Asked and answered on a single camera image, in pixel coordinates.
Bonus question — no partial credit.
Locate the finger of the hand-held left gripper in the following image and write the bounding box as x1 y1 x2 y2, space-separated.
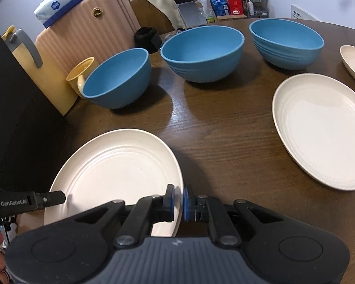
35 191 67 210

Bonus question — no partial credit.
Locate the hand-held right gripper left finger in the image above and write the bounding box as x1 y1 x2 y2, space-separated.
74 184 176 249

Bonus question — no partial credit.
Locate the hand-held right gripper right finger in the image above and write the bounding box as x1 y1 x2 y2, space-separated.
183 185 285 248

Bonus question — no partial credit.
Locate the blue ribbed bowl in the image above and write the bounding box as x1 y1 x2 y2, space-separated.
160 26 245 83
249 18 325 71
83 48 152 109

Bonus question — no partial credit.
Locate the large black box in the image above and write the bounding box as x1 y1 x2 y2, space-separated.
0 30 68 190

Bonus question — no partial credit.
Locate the yellow cup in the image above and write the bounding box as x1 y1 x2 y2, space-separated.
66 57 96 98

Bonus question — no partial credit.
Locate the black cylindrical case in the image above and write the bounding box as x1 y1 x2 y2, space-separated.
134 27 162 54

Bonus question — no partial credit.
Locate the pink ribbed suitcase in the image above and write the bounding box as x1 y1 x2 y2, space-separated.
35 0 141 79

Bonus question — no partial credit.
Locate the cardboard box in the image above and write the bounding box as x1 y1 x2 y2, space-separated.
216 14 249 21

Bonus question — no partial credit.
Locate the blue box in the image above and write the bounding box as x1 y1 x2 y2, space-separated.
210 0 230 17

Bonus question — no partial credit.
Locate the white blue tissue pack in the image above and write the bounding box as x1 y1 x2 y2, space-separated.
33 0 91 29

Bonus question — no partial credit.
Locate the wooden chair with cloth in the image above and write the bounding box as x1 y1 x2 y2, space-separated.
126 0 187 30

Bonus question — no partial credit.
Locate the white plastic bag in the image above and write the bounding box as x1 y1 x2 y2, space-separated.
199 0 222 17

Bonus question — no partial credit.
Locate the tall red gift box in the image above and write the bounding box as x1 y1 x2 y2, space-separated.
223 0 244 15

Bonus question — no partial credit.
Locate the white flat board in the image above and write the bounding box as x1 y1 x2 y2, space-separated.
291 4 320 21

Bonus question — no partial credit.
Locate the wire rack cart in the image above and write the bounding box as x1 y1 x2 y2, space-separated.
243 0 269 18

